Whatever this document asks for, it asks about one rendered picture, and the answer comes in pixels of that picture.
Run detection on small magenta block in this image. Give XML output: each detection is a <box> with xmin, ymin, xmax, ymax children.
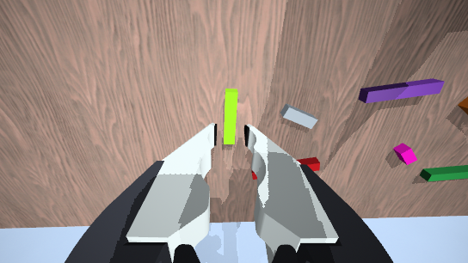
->
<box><xmin>393</xmin><ymin>143</ymin><xmax>416</xmax><ymax>165</ymax></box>

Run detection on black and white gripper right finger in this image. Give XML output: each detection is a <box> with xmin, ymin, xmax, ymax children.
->
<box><xmin>244</xmin><ymin>124</ymin><xmax>394</xmax><ymax>263</ymax></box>

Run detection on grey rod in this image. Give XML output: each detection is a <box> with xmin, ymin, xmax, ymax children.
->
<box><xmin>280</xmin><ymin>104</ymin><xmax>318</xmax><ymax>129</ymax></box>

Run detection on orange rectangular rod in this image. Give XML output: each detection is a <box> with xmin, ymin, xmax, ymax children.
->
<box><xmin>458</xmin><ymin>97</ymin><xmax>468</xmax><ymax>114</ymax></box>

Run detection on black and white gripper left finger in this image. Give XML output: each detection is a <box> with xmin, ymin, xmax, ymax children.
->
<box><xmin>65</xmin><ymin>123</ymin><xmax>217</xmax><ymax>263</ymax></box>

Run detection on purple rod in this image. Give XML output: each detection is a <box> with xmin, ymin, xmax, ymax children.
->
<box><xmin>359</xmin><ymin>78</ymin><xmax>444</xmax><ymax>103</ymax></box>

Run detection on red rod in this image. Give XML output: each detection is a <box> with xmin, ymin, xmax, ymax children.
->
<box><xmin>251</xmin><ymin>157</ymin><xmax>320</xmax><ymax>180</ymax></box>

